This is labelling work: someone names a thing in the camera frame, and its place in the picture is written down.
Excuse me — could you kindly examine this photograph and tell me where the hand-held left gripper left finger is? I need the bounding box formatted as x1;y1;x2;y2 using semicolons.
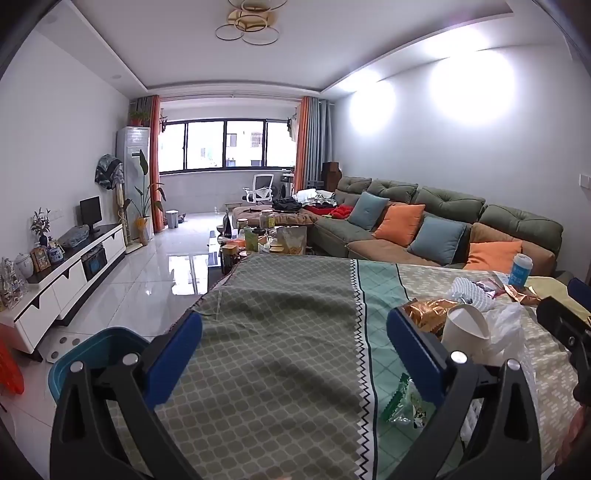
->
48;311;204;480

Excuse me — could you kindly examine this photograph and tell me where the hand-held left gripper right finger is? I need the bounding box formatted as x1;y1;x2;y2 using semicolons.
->
387;307;541;480

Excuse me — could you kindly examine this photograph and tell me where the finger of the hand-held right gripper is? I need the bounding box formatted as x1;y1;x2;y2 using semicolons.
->
567;277;591;308
536;296;591;366

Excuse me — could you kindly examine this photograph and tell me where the green clear plastic wrapper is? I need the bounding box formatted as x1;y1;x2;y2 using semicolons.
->
382;373;440;431

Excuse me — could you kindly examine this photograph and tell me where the blue plastic bin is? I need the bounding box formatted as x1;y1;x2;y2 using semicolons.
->
48;327;151;408

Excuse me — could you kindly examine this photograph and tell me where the person's right hand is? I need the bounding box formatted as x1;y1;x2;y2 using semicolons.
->
558;404;591;467

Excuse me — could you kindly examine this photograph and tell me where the yellow-green cloth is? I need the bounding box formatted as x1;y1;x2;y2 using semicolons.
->
522;276;591;320

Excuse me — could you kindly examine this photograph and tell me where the brown foil wrapper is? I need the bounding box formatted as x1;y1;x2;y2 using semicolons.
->
503;284;544;308

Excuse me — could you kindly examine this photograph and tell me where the white paper cup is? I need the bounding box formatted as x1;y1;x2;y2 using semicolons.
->
441;305;491;363

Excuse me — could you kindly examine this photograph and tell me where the clear plastic bag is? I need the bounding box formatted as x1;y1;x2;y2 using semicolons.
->
478;302;541;393

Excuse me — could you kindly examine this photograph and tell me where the blue white bottle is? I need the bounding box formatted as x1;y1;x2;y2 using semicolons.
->
508;253;534;288

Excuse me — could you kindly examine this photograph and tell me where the silver snack wrapper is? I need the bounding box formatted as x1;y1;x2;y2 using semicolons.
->
471;276;509;298

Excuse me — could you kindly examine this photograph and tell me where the orange cushion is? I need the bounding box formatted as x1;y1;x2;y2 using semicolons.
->
463;240;524;273
373;203;426;248

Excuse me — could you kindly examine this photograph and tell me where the black coffee table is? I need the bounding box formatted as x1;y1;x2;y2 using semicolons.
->
205;226;319;289

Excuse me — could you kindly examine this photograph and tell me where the green patterned tablecloth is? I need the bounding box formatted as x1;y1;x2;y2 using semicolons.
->
108;253;591;480

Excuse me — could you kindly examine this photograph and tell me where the white bathroom scale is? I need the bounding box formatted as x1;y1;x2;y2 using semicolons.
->
45;336;85;363

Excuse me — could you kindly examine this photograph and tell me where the blue cushion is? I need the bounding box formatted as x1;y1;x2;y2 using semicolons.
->
409;216;468;267
347;191;390;232

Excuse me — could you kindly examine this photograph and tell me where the white black tv stand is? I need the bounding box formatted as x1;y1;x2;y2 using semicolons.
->
0;223;128;357

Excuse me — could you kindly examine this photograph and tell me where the tall plant in yellow pot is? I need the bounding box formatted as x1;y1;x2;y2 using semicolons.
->
124;148;166;246

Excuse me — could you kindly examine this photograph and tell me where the plastic wrapped item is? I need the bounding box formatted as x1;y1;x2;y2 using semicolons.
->
59;224;90;248

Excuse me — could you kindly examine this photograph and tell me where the green brown sofa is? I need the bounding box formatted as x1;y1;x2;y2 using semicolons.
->
305;176;565;278

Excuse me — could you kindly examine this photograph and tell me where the clear snack bag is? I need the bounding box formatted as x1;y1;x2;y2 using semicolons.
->
276;225;308;256

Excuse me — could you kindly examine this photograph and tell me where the red plastic bag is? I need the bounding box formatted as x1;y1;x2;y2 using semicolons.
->
0;330;25;396

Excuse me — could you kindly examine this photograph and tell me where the black monitor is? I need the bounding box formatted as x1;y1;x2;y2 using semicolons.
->
79;196;103;234

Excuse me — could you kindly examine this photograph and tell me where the brown ottoman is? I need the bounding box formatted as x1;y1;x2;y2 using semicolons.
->
231;205;320;228

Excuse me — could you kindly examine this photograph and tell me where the flower vase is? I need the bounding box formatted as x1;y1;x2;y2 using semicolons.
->
30;208;51;247

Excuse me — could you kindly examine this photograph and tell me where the white office chair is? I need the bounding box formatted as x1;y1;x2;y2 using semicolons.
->
242;174;274;204

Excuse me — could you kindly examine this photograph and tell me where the orange curtain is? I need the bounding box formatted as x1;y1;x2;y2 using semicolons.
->
147;95;165;234
294;96;315;191

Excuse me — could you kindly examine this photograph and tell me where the blue-grey cloth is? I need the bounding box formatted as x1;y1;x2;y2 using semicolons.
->
95;154;125;191

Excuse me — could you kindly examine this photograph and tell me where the dark wooden cabinet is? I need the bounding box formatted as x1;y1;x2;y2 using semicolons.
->
322;161;343;190

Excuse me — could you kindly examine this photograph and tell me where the large window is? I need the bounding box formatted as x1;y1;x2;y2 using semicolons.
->
159;120;299;174

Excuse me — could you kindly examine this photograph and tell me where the white standing air conditioner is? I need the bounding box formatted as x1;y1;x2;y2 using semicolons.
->
116;126;151;241

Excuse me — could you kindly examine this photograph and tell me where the grey curtain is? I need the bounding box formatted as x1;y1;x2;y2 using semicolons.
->
310;97;334;184

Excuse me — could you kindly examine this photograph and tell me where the ring ceiling lamp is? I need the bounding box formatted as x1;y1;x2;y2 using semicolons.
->
215;0;288;46

